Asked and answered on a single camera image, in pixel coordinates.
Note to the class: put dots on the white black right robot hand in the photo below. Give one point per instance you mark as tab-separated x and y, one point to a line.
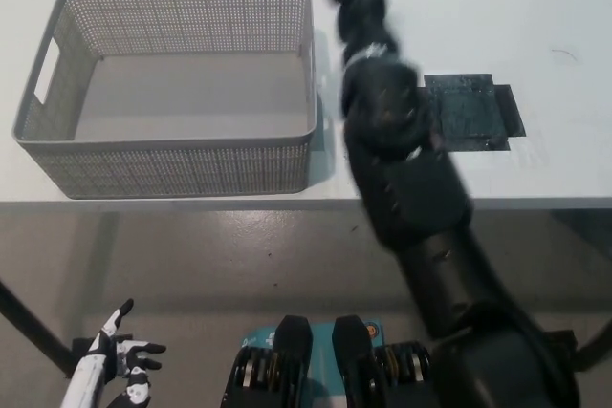
363	2

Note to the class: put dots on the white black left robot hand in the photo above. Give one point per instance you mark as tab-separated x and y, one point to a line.
86	374

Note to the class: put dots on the black table leg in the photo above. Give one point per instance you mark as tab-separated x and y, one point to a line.
28	324
597	341

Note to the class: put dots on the black tape patch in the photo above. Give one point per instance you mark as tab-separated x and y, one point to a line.
468	107

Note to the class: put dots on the black teal robot torso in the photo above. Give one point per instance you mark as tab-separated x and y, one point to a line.
296	370

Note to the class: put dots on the gray perforated plastic basket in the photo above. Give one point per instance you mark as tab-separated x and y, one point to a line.
191	169

